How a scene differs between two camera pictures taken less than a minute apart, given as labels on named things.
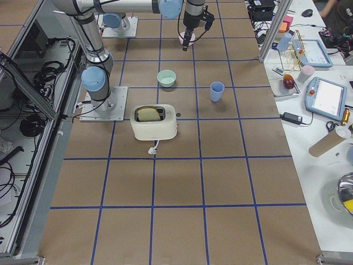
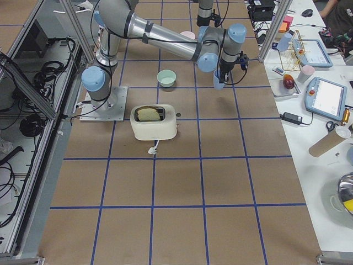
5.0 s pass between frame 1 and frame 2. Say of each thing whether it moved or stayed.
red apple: stayed
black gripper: moved
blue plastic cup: moved
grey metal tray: stayed
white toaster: stayed
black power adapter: stayed
